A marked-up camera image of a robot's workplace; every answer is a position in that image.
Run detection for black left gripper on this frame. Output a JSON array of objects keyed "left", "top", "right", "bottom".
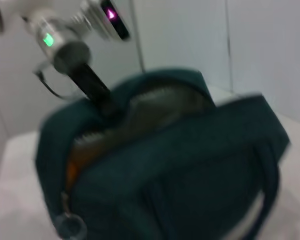
[{"left": 53, "top": 40, "right": 121, "bottom": 118}]

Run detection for dark teal insulated lunch bag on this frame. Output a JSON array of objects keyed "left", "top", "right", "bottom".
[{"left": 34, "top": 66, "right": 291, "bottom": 240}]

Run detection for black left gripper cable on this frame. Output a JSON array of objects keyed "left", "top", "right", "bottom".
[{"left": 32, "top": 59, "right": 78, "bottom": 101}]

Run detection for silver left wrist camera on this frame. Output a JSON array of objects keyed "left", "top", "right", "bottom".
[{"left": 79, "top": 0, "right": 131, "bottom": 42}]

